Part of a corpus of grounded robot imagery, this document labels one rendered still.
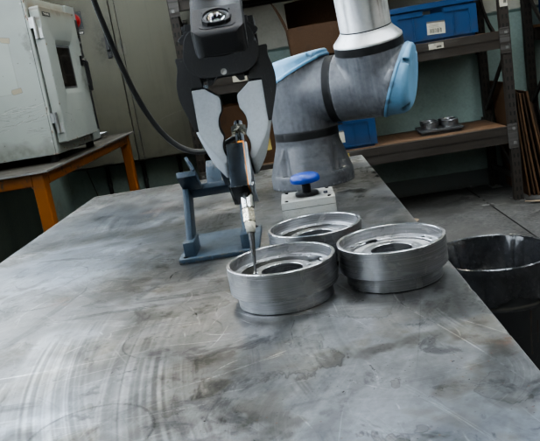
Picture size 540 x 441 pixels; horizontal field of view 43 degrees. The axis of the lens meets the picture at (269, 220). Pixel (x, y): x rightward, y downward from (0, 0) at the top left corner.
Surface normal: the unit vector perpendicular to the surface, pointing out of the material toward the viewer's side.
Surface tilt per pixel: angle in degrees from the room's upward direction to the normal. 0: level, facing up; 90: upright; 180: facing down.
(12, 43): 90
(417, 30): 90
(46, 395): 0
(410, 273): 90
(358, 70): 101
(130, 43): 90
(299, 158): 72
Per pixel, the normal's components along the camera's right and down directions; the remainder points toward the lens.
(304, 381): -0.16, -0.96
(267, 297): -0.29, 0.25
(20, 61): -0.03, 0.22
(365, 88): -0.34, 0.45
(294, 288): 0.18, 0.18
